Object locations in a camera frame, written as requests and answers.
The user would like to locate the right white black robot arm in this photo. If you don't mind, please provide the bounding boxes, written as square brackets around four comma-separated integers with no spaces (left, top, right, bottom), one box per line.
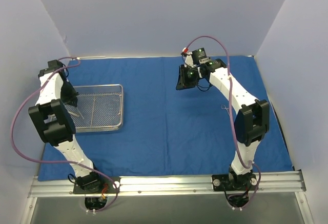
[176,59,270,190]

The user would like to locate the steel tweezers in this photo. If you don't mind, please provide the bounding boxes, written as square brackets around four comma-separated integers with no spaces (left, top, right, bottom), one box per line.
[68,111,84,119]

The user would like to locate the steel forceps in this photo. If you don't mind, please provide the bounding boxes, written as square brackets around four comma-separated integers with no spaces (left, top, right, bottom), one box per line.
[220,104,230,114]

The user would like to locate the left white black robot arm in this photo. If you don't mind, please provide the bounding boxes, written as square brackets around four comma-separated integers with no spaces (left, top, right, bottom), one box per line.
[28,60,104,193]

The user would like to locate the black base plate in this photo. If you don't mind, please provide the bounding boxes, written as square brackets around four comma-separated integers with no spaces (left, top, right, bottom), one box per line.
[211,173,258,191]
[73,175,120,194]

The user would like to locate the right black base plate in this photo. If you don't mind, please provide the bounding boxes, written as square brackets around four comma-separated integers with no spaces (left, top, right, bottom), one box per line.
[211,173,258,191]

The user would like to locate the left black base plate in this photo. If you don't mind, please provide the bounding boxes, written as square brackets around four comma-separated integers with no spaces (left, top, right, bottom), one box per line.
[73,175,120,194]

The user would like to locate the aluminium front rail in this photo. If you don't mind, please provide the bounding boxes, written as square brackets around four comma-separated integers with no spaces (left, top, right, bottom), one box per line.
[28,171,306,197]

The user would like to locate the blue surgical wrap cloth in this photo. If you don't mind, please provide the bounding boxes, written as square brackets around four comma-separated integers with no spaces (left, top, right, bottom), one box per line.
[37,55,294,181]

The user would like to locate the wire mesh instrument tray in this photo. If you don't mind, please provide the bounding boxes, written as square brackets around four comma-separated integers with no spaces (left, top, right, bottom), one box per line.
[66,84,124,133]

